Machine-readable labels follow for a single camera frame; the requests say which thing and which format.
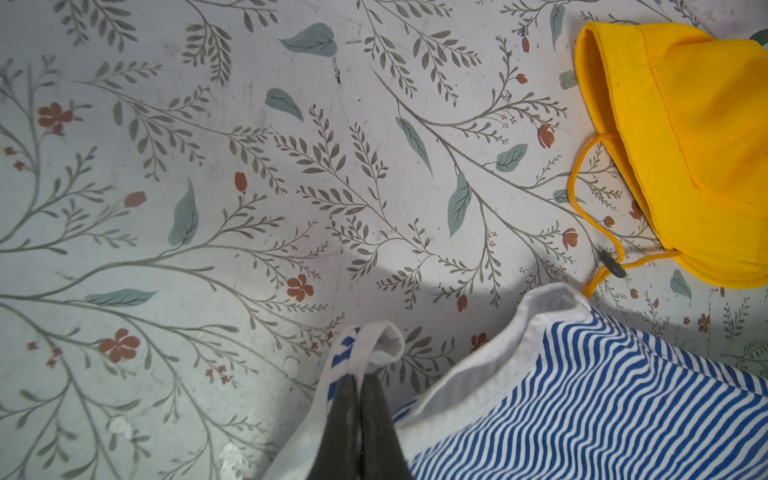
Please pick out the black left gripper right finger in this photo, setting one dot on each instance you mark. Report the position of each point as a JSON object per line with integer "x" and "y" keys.
{"x": 381, "y": 455}

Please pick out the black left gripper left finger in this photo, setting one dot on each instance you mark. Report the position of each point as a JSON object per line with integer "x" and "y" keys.
{"x": 338, "y": 456}

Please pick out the yellow bucket hat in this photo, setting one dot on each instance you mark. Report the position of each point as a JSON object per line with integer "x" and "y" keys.
{"x": 683, "y": 116}

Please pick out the blue white striped tank top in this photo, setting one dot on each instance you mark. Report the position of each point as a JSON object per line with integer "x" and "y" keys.
{"x": 564, "y": 391}

